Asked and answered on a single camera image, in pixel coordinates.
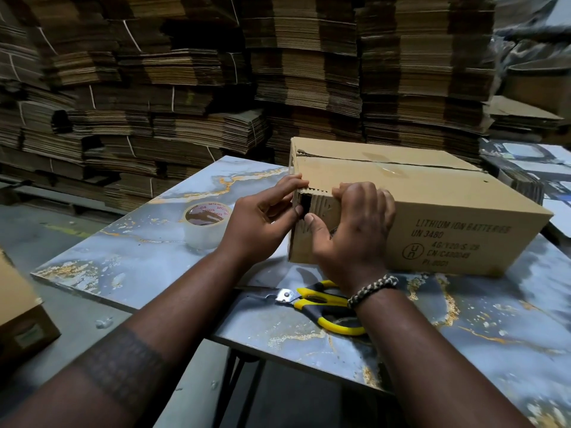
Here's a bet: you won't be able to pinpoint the clear packing tape roll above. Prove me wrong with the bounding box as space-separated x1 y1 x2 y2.
183 201 233 252

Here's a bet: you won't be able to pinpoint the braided wrist bracelet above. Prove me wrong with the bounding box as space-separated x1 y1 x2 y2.
347 274 399 310

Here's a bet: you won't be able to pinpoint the marble pattern folding table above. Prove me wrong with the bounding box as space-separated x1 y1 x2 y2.
30 155 571 428

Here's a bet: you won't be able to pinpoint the person's left hand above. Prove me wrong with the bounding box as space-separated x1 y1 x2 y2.
217 173 310 262

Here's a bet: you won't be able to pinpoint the person's left forearm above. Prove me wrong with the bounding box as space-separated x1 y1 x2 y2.
0 247 273 428

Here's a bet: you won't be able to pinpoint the stacks of flattened cardboard boxes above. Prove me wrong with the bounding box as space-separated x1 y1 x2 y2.
0 0 498 214

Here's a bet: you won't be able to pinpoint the yellow black handled scissors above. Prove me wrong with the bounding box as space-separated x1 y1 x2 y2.
275 280 367 337

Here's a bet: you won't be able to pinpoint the stack of printed white cartons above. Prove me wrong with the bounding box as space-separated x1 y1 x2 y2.
479 138 571 239

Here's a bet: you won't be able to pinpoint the small brown cardboard box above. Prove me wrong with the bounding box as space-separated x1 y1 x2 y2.
0 249 62 370

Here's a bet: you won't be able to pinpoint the person's right hand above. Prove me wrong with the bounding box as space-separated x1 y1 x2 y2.
304 182 397 295

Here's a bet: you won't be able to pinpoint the person's right forearm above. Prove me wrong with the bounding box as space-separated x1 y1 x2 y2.
352 285 534 428

